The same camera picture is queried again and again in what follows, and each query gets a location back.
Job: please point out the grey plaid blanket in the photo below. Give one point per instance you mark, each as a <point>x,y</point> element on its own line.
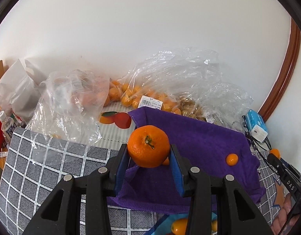
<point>30,176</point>

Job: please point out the brown wooden door frame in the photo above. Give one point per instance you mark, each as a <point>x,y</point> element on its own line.
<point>280,78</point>

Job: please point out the clear bag of mandarins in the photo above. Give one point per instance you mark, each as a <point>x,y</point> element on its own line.
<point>72,95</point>

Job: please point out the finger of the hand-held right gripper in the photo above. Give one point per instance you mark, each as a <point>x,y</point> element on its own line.
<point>274,162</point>

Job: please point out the person's right hand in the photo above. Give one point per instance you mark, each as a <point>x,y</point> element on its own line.
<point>282,215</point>

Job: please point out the mandarin orange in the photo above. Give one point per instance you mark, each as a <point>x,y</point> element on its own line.
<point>166,162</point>
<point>149,149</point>

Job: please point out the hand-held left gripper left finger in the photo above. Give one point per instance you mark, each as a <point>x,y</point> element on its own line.
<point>121,171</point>

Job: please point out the orange kumquat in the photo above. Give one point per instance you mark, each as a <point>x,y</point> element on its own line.
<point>275,152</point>
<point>232,159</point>
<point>214,225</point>
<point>179,226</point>

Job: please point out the purple towel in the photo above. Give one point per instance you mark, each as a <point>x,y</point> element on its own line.
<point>201,139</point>

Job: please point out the clear water bottle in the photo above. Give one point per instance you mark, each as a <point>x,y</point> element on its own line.
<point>6,124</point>

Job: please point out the white plastic bag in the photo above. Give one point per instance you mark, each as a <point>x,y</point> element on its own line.
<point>20,95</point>

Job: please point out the clear bag of kumquats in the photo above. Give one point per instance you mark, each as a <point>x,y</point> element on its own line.
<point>140,95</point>

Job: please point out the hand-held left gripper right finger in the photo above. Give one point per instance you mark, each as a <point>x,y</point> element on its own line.
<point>176,173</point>

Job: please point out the blue white tissue pack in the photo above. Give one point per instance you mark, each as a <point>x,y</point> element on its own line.
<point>256,124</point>

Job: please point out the clear bag of longans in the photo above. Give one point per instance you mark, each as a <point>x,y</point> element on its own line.
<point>194,107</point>

